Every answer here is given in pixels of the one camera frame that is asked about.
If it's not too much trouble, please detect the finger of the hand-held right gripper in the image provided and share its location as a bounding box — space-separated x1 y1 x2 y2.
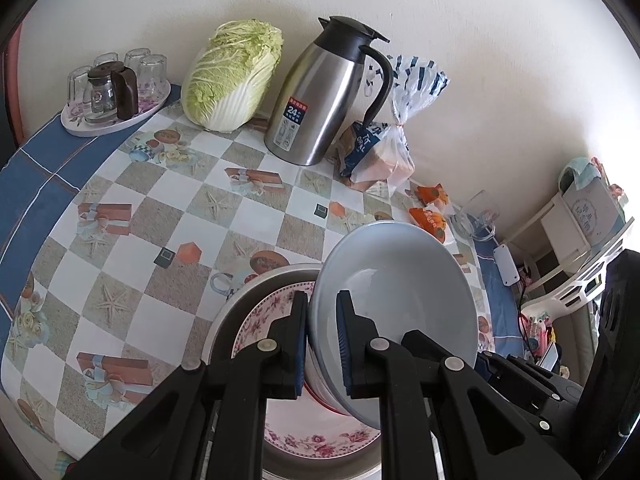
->
477 350 583 413

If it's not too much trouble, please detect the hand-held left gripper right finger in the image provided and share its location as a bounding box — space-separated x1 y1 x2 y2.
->
336 290 586 480

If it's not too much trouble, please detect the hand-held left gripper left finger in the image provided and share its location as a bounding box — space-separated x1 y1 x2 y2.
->
65 290 310 480

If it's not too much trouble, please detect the round pink floral plate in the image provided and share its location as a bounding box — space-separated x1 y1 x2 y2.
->
231 282 386 461

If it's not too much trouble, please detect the pale blue bowl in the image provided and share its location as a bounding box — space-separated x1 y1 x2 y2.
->
307 220 480 431

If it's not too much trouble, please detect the colourful clutter pile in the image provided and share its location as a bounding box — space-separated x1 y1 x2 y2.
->
520 310 556 361

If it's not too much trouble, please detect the white plastic chair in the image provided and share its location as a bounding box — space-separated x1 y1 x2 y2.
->
520 232 632 341

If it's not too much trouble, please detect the white power strip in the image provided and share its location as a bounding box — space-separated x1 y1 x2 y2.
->
492 244 522 287

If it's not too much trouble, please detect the pale printed box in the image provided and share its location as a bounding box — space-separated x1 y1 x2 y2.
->
562 175 626 248

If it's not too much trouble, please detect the orange snack packet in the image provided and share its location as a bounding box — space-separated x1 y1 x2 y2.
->
409 206 453 243
412 185 453 206

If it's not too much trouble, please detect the clear glass mug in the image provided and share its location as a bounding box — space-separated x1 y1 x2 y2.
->
450 190 501 241

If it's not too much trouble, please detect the bagged sliced bread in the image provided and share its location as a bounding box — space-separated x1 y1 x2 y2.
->
337 54 451 193

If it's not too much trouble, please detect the teal cloth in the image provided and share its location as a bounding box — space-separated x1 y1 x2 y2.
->
557 157 608 196

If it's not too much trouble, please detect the steel thermos jug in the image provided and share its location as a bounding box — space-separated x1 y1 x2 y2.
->
263 16 396 167

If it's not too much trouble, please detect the napa cabbage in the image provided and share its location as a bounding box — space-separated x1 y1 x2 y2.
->
181 19 284 133

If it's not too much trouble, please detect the floral oval tray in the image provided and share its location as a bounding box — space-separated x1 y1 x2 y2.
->
60 80 172 137

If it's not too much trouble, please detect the glass teapot with dark lid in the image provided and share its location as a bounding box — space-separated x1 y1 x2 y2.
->
85 61 141 123

